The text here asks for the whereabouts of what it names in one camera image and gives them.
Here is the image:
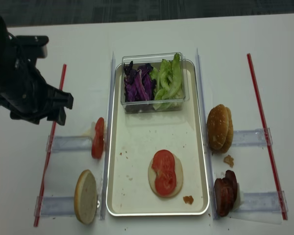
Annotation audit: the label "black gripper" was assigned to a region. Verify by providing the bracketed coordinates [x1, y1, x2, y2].
[0, 60, 74, 126]

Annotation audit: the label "tomato slice front pair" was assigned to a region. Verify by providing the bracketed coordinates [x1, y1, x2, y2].
[151, 150, 177, 196]

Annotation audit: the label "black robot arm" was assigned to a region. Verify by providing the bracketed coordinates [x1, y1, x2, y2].
[0, 17, 74, 125]

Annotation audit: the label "tomato slices remaining left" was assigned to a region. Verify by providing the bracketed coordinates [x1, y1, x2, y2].
[91, 117, 104, 159]

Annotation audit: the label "green lettuce leaves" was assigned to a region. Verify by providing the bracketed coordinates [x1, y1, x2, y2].
[151, 53, 184, 111]

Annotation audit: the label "dark red meat patty front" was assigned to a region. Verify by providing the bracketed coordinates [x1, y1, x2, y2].
[214, 178, 235, 217]

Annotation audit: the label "dark red meat patty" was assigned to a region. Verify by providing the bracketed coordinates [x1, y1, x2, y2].
[225, 170, 238, 200]
[214, 178, 235, 217]

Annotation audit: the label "dark red meat patty back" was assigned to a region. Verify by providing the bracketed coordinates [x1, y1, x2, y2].
[225, 170, 238, 200]

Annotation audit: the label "left red strip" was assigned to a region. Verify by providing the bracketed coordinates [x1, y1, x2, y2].
[33, 64, 67, 227]

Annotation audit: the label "red strip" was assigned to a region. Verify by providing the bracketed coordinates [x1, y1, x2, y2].
[246, 53, 288, 221]
[33, 64, 67, 227]

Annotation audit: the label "upper left acrylic holder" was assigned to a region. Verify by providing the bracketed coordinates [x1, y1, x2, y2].
[50, 135, 93, 152]

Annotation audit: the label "acrylic holder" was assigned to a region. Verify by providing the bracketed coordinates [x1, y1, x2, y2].
[236, 191, 288, 212]
[232, 128, 272, 146]
[34, 196, 75, 217]
[50, 135, 93, 152]

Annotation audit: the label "left clear acrylic divider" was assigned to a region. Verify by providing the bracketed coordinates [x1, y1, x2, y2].
[98, 51, 116, 220]

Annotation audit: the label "clear acrylic divider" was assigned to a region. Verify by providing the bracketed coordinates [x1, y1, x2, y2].
[98, 51, 116, 220]
[196, 48, 218, 220]

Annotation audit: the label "cream rectangular serving tray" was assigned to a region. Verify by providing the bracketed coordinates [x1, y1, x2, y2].
[106, 60, 210, 216]

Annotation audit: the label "shredded purple cabbage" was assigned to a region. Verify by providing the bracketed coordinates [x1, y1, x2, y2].
[123, 61, 156, 102]

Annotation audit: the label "upright bun half left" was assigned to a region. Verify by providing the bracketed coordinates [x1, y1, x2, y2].
[73, 169, 98, 225]

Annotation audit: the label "clear plastic salad container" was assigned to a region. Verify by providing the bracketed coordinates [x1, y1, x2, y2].
[121, 52, 189, 113]

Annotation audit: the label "lower left acrylic holder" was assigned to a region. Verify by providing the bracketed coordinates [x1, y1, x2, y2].
[34, 196, 75, 217]

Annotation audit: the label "round bun bottom on tray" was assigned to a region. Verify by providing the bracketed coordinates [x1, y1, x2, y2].
[148, 155, 183, 198]

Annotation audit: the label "right clear acrylic divider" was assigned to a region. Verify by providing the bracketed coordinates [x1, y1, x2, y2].
[196, 48, 218, 220]

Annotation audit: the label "fried crumb on tray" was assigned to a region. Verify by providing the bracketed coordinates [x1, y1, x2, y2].
[183, 195, 194, 205]

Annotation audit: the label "sesame burger bun front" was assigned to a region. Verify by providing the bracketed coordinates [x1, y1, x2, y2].
[207, 104, 229, 150]

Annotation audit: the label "sesame burger bun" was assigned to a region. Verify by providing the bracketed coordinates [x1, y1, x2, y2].
[220, 107, 234, 153]
[207, 104, 229, 150]

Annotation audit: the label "sesame burger bun back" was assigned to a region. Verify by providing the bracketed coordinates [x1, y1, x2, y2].
[220, 107, 234, 153]

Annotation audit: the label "fried crumb on table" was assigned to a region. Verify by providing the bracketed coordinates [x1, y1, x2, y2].
[223, 155, 234, 168]

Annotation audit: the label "upper right acrylic holder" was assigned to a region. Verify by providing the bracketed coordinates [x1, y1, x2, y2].
[232, 128, 272, 146]

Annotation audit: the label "lower right acrylic holder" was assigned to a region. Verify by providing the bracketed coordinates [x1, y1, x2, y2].
[236, 191, 288, 212]

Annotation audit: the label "right red strip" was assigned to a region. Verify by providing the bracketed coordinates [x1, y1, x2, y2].
[246, 53, 288, 221]

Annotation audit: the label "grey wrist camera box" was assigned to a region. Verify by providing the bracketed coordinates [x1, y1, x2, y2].
[16, 35, 49, 61]

